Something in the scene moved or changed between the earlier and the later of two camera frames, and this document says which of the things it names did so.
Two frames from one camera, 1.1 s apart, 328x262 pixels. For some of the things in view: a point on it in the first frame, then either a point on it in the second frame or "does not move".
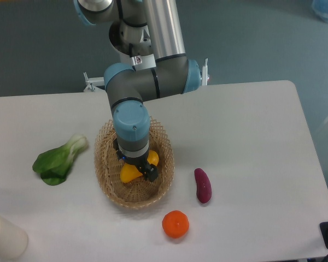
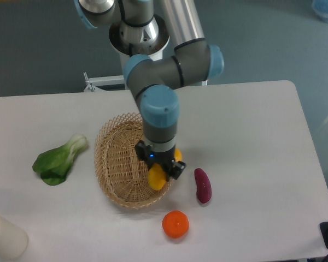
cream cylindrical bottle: [6, 240] does not move
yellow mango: [129, 172] → [157, 174]
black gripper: [140, 162] → [173, 168]
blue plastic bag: [327, 10] does not move
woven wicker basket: [140, 193] does not move
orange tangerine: [175, 224] does not move
